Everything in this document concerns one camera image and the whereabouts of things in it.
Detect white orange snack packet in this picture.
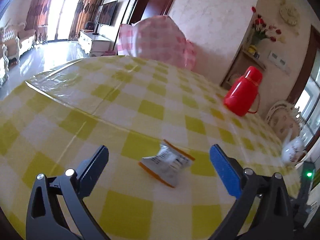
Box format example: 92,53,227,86
138,140,195,188

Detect white floral teapot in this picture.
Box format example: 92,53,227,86
281,129,304,166

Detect white ornate chair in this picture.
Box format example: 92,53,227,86
265,100,302,142

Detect red thermos jug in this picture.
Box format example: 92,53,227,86
223,66,263,116

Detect yellow green checkered tablecloth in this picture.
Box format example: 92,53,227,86
1,56,299,239

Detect wooden corner shelf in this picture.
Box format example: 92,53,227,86
220,46,266,90

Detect flower vase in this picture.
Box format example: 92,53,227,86
247,7,282,56

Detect white tv cabinet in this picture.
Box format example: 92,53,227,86
78,31,112,57

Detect beige sofa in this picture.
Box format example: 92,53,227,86
1,22,36,86

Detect pink checkered covered chair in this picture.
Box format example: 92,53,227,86
117,15,196,70

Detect wall television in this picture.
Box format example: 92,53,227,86
98,1,118,25

